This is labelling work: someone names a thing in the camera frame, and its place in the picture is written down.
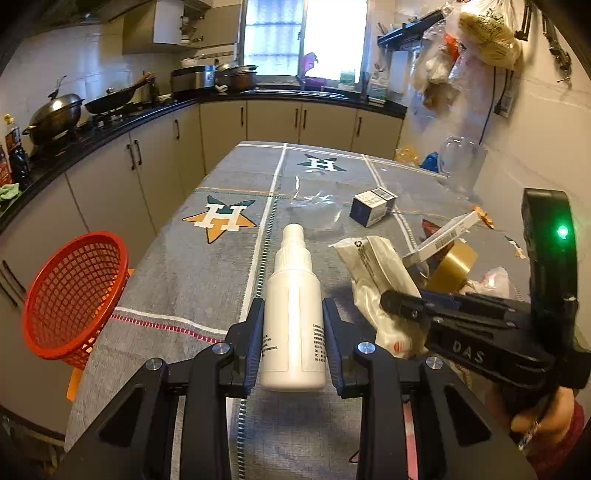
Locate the person's right hand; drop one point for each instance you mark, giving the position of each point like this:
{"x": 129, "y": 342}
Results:
{"x": 558, "y": 431}

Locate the green cloth rag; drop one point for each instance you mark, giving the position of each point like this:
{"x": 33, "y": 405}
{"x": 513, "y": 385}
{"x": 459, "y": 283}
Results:
{"x": 8, "y": 192}

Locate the red plastic mesh basket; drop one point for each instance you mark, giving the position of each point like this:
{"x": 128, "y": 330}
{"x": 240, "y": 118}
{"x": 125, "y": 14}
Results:
{"x": 73, "y": 296}

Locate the yellow crinkled plastic bag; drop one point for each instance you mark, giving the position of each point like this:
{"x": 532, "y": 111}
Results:
{"x": 407, "y": 155}

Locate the black frying pan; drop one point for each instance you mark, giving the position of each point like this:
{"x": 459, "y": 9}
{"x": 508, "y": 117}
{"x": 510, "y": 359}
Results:
{"x": 117, "y": 98}

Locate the blue plastic bag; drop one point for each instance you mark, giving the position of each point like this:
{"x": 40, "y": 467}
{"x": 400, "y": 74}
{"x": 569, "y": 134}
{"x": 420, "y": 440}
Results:
{"x": 431, "y": 162}

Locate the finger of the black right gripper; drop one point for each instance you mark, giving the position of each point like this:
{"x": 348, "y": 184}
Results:
{"x": 470, "y": 307}

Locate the steel wok with lid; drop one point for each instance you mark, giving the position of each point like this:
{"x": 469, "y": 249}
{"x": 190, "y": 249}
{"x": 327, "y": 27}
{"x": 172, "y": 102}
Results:
{"x": 55, "y": 118}

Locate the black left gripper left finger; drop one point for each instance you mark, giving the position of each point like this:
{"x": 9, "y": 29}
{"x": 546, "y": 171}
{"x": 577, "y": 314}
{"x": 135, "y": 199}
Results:
{"x": 132, "y": 437}

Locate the hanging yellow food bag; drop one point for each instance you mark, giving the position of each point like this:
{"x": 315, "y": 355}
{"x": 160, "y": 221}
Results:
{"x": 487, "y": 30}

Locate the dark soy sauce bottle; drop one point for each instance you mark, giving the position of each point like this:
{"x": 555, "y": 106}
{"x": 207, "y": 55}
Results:
{"x": 17, "y": 155}

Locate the purple plastic bag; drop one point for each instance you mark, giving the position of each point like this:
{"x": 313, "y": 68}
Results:
{"x": 308, "y": 62}

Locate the grey patterned tablecloth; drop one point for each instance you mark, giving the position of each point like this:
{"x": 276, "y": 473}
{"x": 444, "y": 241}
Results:
{"x": 200, "y": 276}

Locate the silver rice cooker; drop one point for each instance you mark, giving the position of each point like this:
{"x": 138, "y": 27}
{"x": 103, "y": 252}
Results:
{"x": 192, "y": 78}

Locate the silver small carton box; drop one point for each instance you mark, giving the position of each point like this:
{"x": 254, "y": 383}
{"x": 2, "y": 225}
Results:
{"x": 370, "y": 207}

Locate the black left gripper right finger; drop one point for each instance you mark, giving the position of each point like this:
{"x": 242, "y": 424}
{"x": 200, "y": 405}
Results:
{"x": 455, "y": 436}

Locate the black wall shelf rack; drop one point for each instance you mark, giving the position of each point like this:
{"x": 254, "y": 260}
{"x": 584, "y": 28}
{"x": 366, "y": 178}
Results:
{"x": 411, "y": 32}

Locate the gold tape roll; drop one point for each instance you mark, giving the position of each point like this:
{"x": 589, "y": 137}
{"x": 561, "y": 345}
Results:
{"x": 452, "y": 272}

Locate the white long thin box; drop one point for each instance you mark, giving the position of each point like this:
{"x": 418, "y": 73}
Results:
{"x": 446, "y": 235}

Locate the clear glass jug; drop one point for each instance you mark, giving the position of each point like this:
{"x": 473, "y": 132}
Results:
{"x": 460, "y": 161}

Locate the white plastic bottle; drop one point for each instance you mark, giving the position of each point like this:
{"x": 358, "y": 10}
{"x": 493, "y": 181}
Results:
{"x": 293, "y": 355}

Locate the clear plastic wrapper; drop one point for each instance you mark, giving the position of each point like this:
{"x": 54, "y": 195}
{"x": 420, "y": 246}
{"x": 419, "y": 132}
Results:
{"x": 316, "y": 207}

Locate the white crumpled plastic bag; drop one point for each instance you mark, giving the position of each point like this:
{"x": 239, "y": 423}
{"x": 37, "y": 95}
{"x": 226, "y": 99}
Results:
{"x": 378, "y": 286}

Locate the upper kitchen cabinet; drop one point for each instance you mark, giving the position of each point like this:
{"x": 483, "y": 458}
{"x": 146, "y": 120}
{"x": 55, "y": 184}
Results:
{"x": 173, "y": 26}

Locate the orange paper sheet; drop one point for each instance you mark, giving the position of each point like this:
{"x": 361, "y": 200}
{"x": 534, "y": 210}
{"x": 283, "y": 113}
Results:
{"x": 73, "y": 384}

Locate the dark cooking pot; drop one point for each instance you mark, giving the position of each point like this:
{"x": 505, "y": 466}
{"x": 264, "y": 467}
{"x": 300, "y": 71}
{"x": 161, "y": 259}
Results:
{"x": 242, "y": 78}

